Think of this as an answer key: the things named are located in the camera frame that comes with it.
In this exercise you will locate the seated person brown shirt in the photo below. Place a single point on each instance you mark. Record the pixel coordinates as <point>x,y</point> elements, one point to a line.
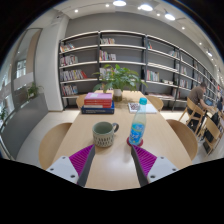
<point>196,96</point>

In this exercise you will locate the round red coaster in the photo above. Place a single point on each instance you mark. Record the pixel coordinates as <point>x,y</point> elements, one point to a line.
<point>139,145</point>

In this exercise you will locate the black backpack on chair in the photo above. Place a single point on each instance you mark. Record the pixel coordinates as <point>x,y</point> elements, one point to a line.
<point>212,131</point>

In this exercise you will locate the wooden chair near left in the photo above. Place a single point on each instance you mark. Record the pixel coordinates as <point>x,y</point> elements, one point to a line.
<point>50,144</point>

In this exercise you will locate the pink top book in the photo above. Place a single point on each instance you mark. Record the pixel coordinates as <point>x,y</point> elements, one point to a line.
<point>98,96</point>

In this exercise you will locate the green potted plant on table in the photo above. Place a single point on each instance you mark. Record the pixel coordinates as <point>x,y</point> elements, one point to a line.
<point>117,78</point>

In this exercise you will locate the wooden slatted chair under person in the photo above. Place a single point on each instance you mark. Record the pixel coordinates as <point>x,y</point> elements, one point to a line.
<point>195,113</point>

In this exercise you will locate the red middle book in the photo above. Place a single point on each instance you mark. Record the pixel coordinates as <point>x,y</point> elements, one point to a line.
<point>98,103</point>

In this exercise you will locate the open white magazine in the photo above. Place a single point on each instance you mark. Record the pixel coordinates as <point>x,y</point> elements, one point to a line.
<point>150,109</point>

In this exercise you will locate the large grey bookshelf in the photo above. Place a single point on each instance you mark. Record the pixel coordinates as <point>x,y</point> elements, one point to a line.
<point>166,70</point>

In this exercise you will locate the wooden chair far left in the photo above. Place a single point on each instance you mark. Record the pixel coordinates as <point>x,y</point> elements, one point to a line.
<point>80,100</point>

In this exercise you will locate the dark blue bottom book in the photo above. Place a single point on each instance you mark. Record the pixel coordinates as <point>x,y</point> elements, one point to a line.
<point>110,110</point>

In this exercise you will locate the long wooden table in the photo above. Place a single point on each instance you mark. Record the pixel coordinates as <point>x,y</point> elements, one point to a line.
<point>113,168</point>

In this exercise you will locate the wooden slatted chair foreground right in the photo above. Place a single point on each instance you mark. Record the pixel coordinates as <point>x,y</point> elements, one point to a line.
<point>211,145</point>

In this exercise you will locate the clear bottle with blue cap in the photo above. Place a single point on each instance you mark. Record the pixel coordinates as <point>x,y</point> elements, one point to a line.
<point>138,123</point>

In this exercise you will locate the wooden chair near right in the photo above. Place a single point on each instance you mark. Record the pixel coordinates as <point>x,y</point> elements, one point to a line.
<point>186,136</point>

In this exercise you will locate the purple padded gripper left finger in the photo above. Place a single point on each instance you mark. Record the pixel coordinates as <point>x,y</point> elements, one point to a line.
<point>76,167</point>

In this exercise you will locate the wooden chair far right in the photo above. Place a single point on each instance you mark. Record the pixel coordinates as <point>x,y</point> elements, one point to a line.
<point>156,102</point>

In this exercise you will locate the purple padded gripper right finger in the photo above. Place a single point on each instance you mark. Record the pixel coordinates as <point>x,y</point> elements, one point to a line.
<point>149,167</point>

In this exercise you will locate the green patterned ceramic mug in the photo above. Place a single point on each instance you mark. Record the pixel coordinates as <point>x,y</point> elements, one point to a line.
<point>103,133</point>

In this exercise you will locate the small plant on left ledge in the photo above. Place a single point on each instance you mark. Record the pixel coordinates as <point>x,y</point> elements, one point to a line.
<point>33,91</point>

